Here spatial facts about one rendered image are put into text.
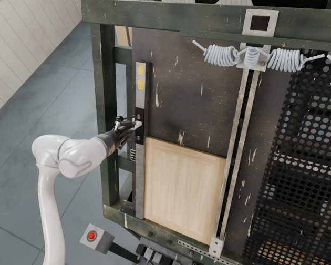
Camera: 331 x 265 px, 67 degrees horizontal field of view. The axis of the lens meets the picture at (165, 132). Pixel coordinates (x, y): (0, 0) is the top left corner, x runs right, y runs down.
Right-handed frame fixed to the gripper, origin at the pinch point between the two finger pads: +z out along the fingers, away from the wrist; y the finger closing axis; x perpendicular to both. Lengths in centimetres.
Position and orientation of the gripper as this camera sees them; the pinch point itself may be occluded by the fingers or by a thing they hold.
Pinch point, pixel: (135, 125)
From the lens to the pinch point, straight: 116.2
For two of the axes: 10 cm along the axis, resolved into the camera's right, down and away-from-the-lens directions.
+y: 0.6, -9.0, -4.4
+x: -8.9, -2.4, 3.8
